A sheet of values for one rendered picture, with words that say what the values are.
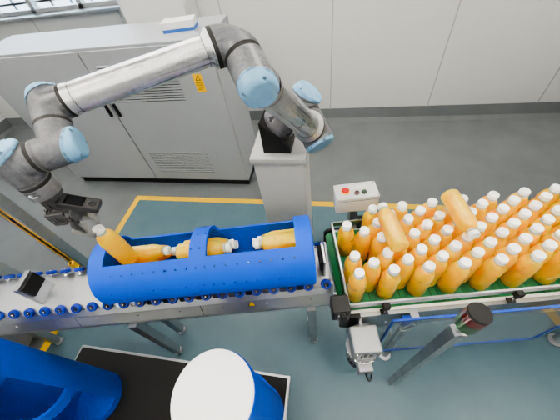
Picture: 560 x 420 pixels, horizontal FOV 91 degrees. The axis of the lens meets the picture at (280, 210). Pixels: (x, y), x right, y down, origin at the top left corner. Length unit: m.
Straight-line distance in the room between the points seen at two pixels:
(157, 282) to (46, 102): 0.66
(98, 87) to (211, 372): 0.95
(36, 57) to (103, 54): 0.60
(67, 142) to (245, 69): 0.51
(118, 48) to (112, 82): 1.69
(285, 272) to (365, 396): 1.25
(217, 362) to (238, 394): 0.13
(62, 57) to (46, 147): 2.07
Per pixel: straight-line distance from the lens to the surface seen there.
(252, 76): 0.83
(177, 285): 1.15
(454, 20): 3.59
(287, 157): 1.54
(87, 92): 0.97
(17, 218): 1.88
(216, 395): 1.10
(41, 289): 1.76
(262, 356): 2.15
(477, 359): 2.34
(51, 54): 3.03
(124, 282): 1.22
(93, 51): 2.76
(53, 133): 0.95
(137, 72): 0.94
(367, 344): 1.27
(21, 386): 2.11
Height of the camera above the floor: 2.08
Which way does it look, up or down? 50 degrees down
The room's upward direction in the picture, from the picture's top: 11 degrees counter-clockwise
